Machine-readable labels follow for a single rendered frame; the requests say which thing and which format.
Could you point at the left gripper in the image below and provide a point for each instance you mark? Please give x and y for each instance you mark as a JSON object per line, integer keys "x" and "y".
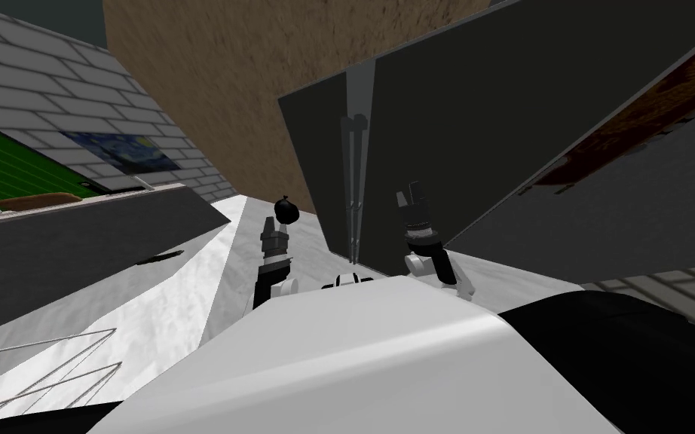
{"x": 275, "y": 246}

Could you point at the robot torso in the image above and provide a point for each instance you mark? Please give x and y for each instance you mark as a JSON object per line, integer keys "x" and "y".
{"x": 347, "y": 361}

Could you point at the green window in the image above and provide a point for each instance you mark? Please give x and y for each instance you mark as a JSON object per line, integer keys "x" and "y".
{"x": 4, "y": 169}

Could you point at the blue night sky painting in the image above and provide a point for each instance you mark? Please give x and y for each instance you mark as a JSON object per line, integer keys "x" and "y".
{"x": 124, "y": 152}

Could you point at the black round fruit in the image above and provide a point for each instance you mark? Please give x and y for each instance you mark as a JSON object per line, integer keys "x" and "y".
{"x": 287, "y": 210}

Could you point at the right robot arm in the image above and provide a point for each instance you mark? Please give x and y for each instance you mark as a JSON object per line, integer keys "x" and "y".
{"x": 625, "y": 361}

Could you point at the brown bread loaf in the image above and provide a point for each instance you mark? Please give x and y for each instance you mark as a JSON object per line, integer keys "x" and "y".
{"x": 40, "y": 201}

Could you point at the dark grey counter cabinet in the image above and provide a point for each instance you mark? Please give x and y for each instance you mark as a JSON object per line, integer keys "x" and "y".
{"x": 52, "y": 265}

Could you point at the dark grey cabinet, brown strip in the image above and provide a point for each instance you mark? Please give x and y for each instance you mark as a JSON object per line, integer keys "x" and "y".
{"x": 625, "y": 211}

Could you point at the wide dark fridge door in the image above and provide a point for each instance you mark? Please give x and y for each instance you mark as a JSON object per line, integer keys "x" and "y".
{"x": 504, "y": 120}

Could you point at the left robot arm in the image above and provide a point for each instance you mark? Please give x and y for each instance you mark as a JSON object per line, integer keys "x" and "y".
{"x": 266, "y": 283}

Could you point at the narrow dark fridge door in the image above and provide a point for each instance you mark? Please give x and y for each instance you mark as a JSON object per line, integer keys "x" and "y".
{"x": 314, "y": 169}

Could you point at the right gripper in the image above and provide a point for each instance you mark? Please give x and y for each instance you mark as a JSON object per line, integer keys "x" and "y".
{"x": 417, "y": 217}

